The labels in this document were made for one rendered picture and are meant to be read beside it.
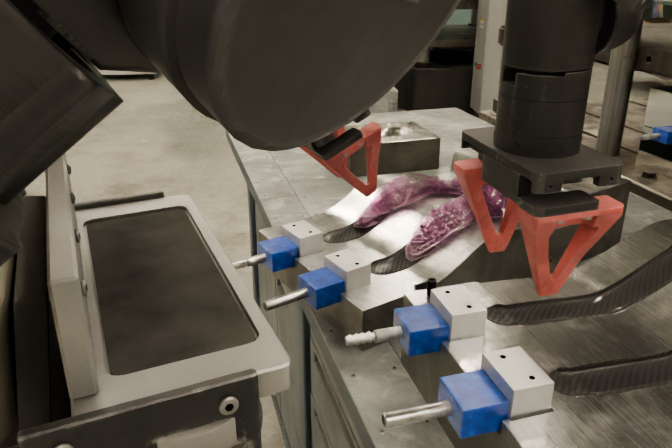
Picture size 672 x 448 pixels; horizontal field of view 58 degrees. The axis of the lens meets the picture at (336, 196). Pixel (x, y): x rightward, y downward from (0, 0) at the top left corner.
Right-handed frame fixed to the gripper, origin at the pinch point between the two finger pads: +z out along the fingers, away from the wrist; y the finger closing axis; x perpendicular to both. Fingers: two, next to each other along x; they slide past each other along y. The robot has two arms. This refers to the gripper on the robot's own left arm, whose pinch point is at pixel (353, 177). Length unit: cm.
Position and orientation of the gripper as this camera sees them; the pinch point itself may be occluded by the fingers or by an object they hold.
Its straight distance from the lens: 67.3
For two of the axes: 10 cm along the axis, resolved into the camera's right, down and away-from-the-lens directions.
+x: -8.1, 5.5, -1.9
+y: -4.2, -3.3, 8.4
